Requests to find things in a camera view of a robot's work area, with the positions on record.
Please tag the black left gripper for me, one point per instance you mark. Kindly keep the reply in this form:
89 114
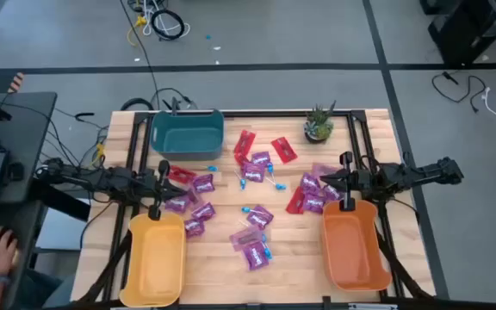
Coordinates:
158 189

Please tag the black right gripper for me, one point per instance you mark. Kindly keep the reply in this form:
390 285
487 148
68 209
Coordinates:
348 183

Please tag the purple Skittles candy pack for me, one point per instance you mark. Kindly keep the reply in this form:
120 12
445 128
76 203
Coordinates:
203 183
309 183
253 172
203 211
177 203
259 216
194 227
255 255
330 194
314 203
261 158

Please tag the red Twizzlers candy pack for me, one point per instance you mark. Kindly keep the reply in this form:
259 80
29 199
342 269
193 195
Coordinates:
181 174
284 149
244 142
294 203
239 159

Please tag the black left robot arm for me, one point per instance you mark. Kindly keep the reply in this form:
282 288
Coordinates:
114 178

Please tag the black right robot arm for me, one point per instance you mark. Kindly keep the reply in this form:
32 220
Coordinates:
403 176

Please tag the teal plastic bin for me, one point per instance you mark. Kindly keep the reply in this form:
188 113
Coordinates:
187 142

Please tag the potted succulent plant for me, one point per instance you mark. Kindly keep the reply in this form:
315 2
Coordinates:
318 127

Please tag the orange plastic bin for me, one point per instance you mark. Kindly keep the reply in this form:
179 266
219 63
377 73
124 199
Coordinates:
351 249

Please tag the yellow plastic bin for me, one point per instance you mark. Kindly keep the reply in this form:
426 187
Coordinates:
155 267

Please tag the black desk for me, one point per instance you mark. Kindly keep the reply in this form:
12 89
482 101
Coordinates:
28 129

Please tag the person's leg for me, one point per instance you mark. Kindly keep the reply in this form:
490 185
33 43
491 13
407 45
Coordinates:
50 290

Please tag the orange black striped object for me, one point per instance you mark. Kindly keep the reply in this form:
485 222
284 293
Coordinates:
15 82

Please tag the black equipment cabinet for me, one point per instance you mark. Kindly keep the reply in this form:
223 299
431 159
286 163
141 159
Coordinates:
472 26

